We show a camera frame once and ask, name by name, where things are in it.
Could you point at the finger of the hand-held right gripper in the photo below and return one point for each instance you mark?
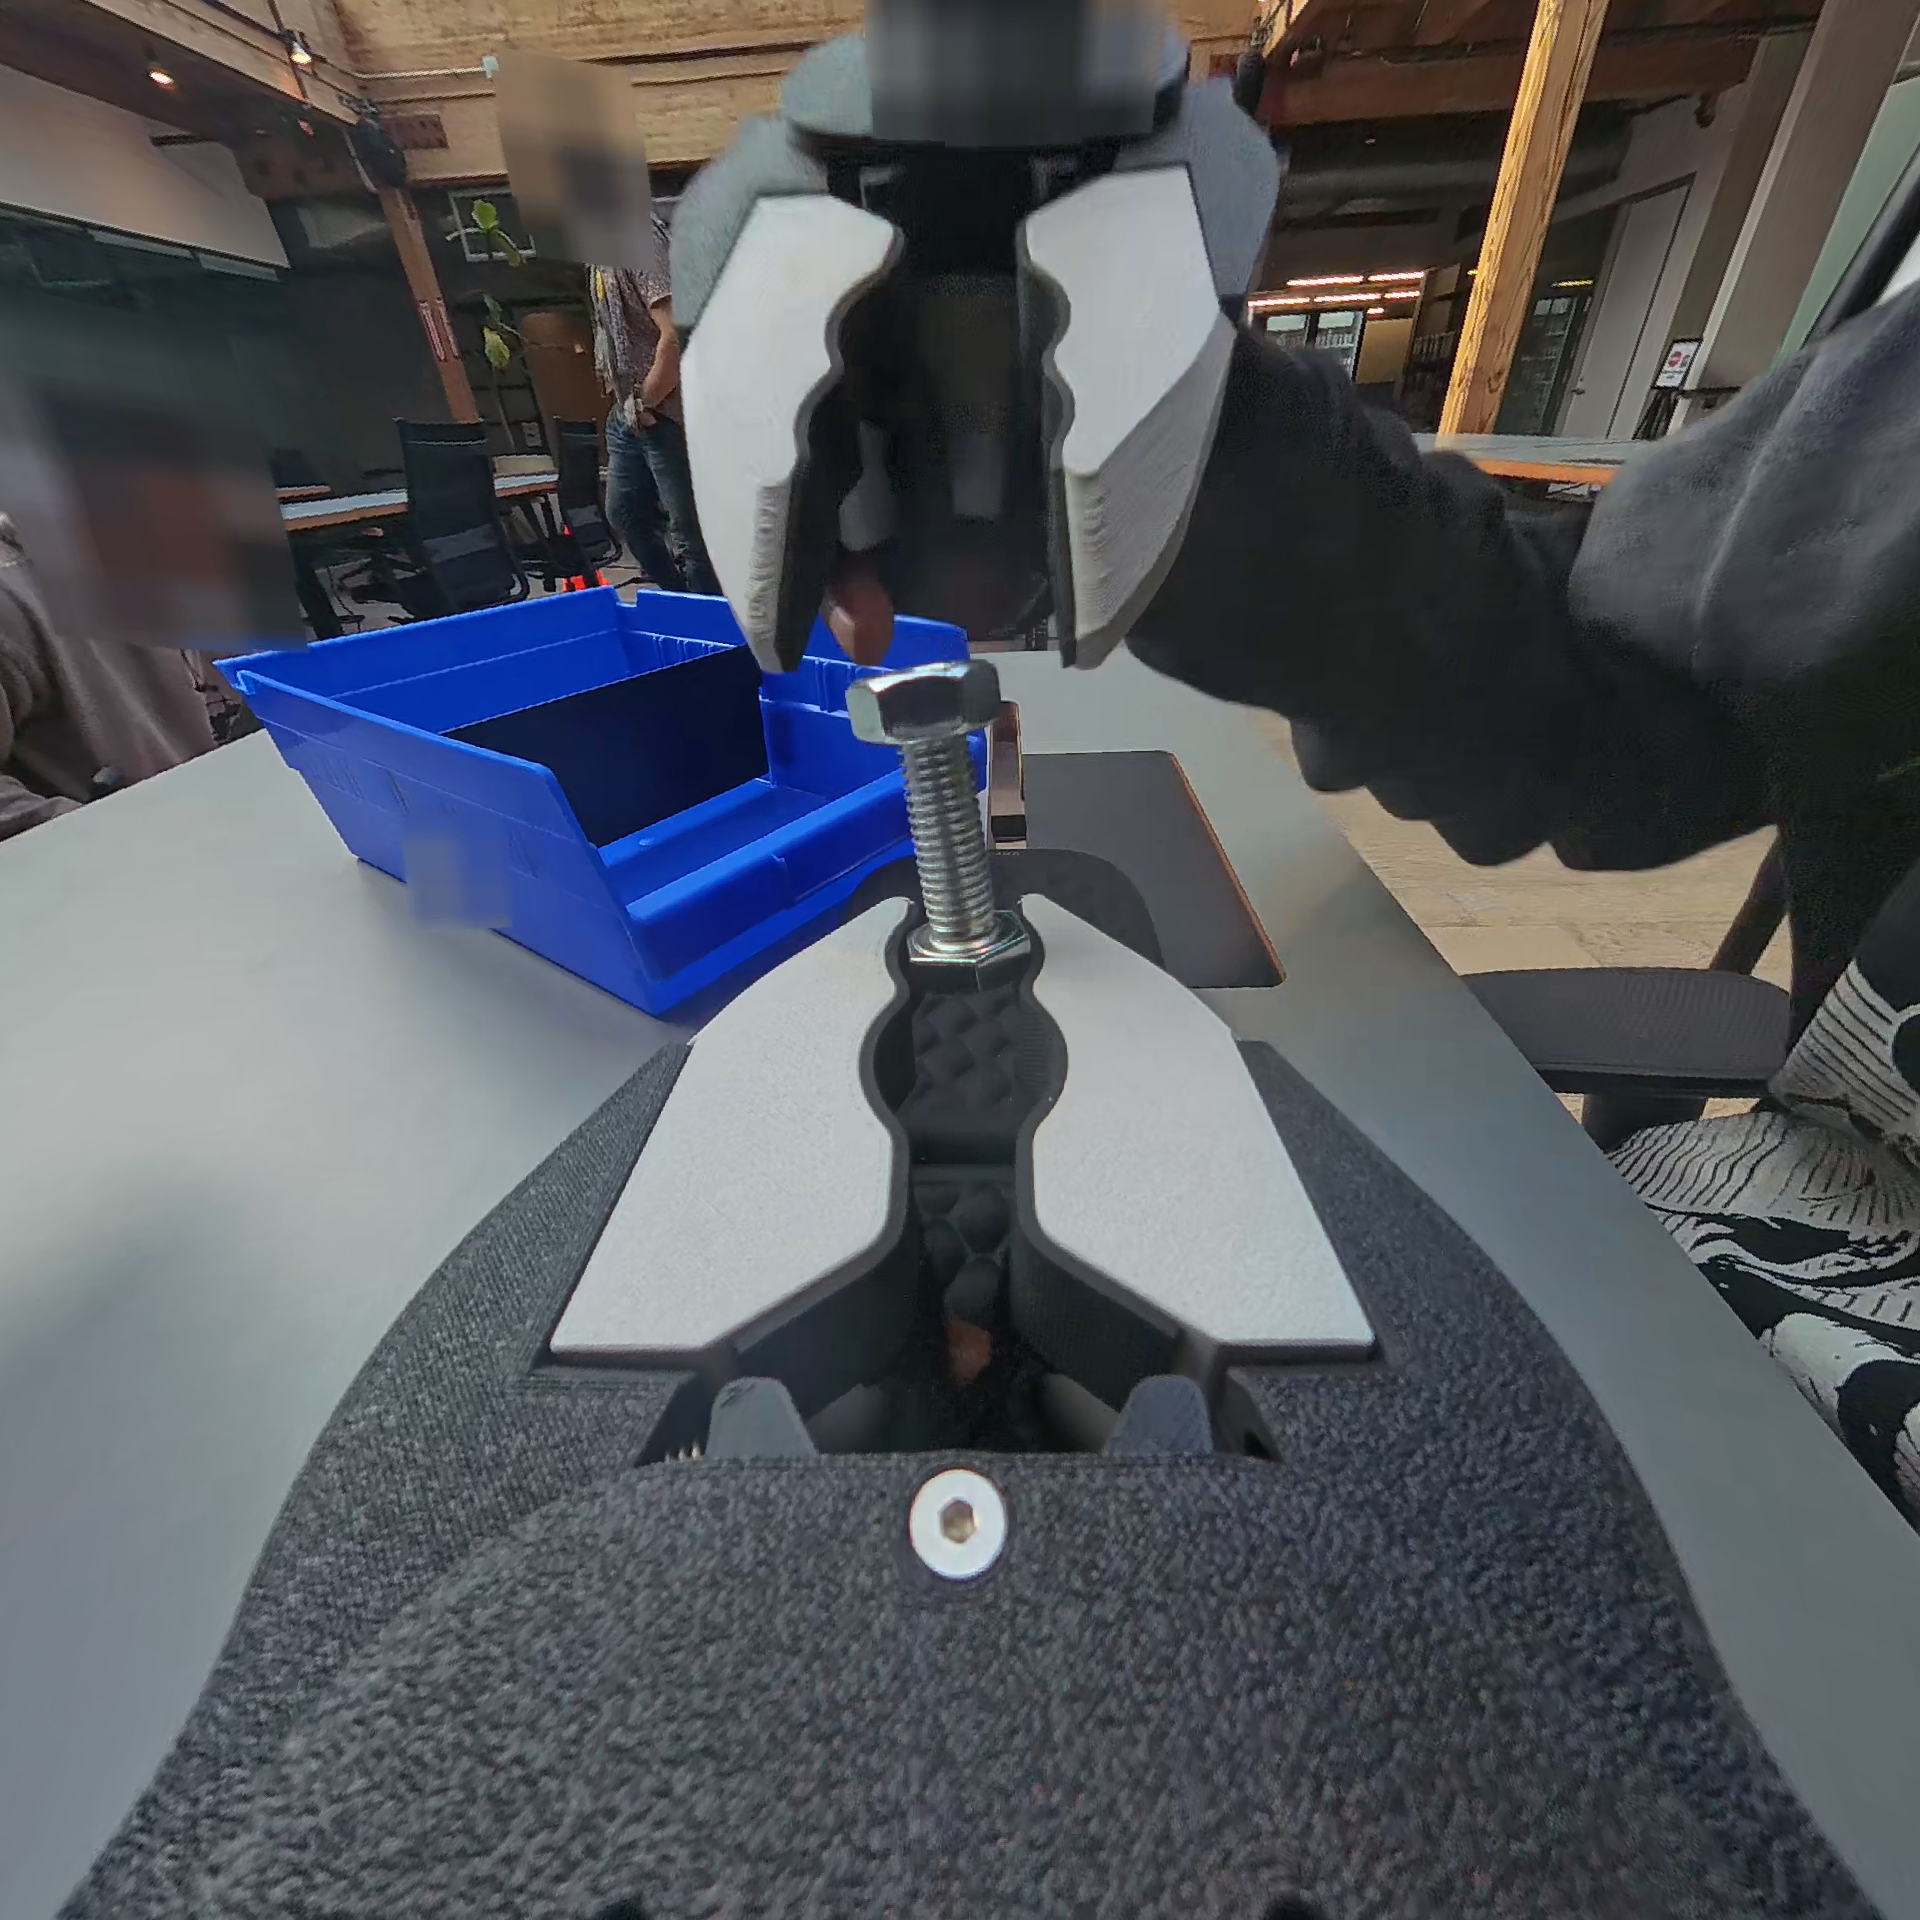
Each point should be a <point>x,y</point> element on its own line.
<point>750,389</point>
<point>1141,347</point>

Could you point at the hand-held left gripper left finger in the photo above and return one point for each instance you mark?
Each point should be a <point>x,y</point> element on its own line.
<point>750,1201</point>

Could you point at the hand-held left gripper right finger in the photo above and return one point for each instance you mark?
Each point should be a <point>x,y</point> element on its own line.
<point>1184,1201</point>

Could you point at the blue bin with black divider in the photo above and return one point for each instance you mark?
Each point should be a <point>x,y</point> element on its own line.
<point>691,931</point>

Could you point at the steel hex bolt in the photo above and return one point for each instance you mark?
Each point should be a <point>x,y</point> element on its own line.
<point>955,839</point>

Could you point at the person's left hand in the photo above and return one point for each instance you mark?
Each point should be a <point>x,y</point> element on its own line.
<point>968,1343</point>

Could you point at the person's right hand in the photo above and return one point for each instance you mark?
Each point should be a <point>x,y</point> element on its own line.
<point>1319,571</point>

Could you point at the glass door drinks fridge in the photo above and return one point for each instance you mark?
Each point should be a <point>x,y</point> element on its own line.
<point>1312,329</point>

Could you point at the black mesh office chair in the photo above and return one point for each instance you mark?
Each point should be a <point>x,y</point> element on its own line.
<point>452,511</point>
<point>582,481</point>

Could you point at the hanging green plant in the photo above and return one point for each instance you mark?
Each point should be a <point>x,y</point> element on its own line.
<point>487,224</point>

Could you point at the black desk panel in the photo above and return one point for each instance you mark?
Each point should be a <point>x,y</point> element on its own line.
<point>1141,855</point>

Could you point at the wooden top desk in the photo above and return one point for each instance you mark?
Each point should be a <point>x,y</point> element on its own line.
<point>1547,459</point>
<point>389,504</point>

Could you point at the person's patterned trousers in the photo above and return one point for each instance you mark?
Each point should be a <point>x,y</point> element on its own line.
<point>1799,1245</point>

